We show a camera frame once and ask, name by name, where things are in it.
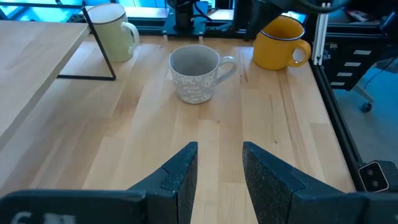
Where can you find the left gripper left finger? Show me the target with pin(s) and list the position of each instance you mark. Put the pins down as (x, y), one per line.
(174, 193)

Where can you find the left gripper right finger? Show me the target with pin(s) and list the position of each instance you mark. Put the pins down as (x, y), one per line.
(280, 199)

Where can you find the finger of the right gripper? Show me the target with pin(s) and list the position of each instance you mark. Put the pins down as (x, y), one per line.
(264, 12)

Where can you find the yellow enamel mug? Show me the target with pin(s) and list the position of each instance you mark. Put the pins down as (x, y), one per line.
(273, 53)

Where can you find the grey floral patterned mug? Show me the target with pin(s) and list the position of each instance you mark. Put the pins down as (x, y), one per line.
(194, 81)

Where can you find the pale green mug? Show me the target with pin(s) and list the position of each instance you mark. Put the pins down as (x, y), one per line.
(112, 34)

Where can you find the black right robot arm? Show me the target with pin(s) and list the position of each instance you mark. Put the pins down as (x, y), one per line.
(183, 15)

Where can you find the black drawer cabinet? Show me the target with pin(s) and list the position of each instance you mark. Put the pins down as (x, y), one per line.
(360, 73)

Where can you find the silver aluminium upright post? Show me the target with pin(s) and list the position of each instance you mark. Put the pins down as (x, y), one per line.
(320, 34)

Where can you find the table-level camera box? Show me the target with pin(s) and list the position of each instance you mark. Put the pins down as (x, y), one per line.
(373, 175)

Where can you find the black aluminium table frame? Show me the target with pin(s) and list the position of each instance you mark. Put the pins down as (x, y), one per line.
(333, 115)

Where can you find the wooden shelf black frame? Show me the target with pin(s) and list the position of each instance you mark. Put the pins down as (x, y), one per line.
(31, 49)

